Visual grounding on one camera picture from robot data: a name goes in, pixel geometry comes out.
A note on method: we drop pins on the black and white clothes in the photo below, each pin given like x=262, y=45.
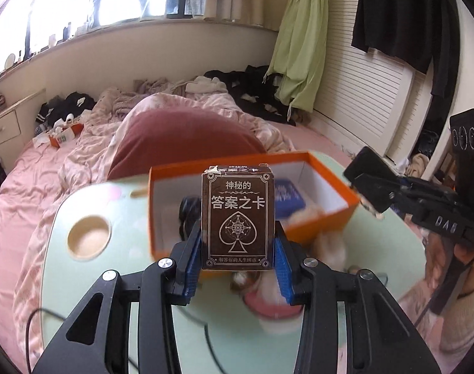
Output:
x=71, y=105

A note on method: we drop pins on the orange cardboard box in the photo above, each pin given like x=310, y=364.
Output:
x=330, y=187

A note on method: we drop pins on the row of small windowsill items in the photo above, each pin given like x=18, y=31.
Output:
x=46, y=45

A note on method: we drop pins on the beige cloth on floor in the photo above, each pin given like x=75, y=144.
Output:
x=418, y=165

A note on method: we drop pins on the black hanging clothes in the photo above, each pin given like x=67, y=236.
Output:
x=400, y=19

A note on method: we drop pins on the white nightstand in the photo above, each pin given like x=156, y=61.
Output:
x=5, y=128

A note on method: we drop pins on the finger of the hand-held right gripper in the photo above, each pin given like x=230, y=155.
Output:
x=393, y=202
x=371, y=169

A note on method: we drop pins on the orange tissue box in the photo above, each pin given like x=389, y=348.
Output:
x=67, y=136

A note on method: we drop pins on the green toy car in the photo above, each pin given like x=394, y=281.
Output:
x=188, y=210

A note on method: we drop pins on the maroon cushion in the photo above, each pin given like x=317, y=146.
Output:
x=174, y=140

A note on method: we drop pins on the green cartoon desktop table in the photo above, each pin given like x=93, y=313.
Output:
x=85, y=280

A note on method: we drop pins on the pile of black clothes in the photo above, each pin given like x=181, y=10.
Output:
x=252, y=85

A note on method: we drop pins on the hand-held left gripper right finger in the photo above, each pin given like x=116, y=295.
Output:
x=283, y=272

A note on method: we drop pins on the green hanging cloth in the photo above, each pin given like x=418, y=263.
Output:
x=303, y=46

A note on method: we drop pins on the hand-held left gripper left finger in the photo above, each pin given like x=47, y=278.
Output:
x=192, y=268

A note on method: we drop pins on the pink bed sheet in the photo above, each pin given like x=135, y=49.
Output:
x=46, y=187

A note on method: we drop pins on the white louvered closet door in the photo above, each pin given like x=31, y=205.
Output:
x=361, y=97

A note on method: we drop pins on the brown card box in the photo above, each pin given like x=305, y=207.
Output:
x=237, y=218

